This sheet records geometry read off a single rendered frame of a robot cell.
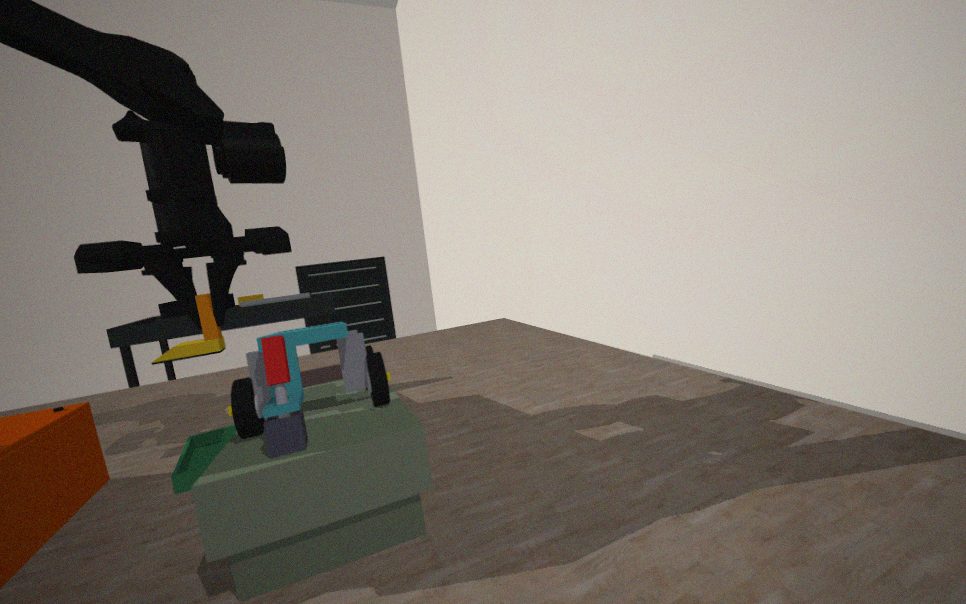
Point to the green tray walls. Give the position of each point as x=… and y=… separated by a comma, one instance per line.
x=182, y=480

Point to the yellow wedge chock with orange handle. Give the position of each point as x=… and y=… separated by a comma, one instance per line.
x=212, y=343

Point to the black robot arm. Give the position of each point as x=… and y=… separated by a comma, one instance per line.
x=158, y=85

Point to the small teal wheeled trolley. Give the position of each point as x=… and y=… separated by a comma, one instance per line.
x=253, y=400

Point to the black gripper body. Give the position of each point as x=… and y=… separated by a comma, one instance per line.
x=186, y=213

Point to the green tray floor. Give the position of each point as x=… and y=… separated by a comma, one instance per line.
x=204, y=455

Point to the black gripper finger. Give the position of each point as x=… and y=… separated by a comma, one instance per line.
x=178, y=281
x=219, y=276

